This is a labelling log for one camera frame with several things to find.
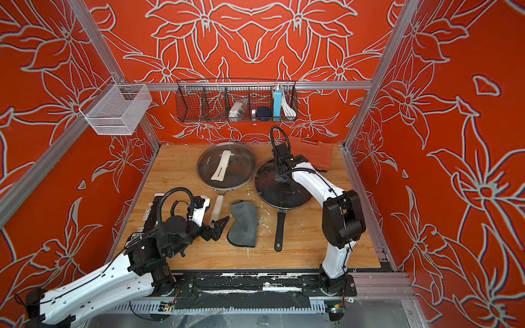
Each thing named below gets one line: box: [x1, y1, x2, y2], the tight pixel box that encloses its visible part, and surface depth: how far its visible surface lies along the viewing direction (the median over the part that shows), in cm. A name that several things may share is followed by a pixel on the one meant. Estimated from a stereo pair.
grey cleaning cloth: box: [226, 199, 259, 248], surface depth 85 cm
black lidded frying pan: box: [254, 158, 314, 252], surface depth 87 cm
